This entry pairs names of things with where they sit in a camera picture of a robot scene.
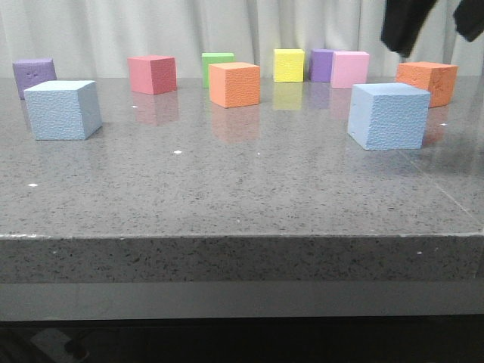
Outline red-pink foam cube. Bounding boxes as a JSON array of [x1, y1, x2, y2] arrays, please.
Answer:
[[127, 55, 177, 95]]

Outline light pink foam cube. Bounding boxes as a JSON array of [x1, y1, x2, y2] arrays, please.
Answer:
[[330, 51, 370, 88]]

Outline grey curtain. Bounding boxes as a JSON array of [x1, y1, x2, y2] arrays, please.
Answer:
[[0, 0, 484, 79]]

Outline purple foam cube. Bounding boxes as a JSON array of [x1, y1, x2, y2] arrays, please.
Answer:
[[309, 48, 334, 82], [12, 58, 57, 100]]

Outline smooth orange foam cube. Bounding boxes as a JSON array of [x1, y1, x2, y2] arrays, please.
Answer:
[[209, 62, 260, 108]]

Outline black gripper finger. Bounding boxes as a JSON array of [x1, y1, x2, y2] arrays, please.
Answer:
[[380, 0, 436, 57], [453, 0, 484, 42]]

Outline left purple foam cube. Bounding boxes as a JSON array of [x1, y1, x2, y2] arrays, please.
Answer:
[[12, 58, 57, 100]]

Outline green foam cube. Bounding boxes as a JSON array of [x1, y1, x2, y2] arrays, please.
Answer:
[[201, 52, 235, 88]]

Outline right purple foam cube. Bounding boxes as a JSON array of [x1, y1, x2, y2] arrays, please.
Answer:
[[309, 48, 334, 82]]

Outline dented orange foam cube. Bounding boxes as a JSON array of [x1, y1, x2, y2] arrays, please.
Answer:
[[396, 61, 458, 107]]

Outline light blue foam cube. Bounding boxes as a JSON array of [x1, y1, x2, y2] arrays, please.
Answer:
[[347, 82, 431, 150], [24, 80, 102, 141]]

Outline yellow foam cube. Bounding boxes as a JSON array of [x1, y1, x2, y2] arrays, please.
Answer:
[[274, 48, 305, 82]]

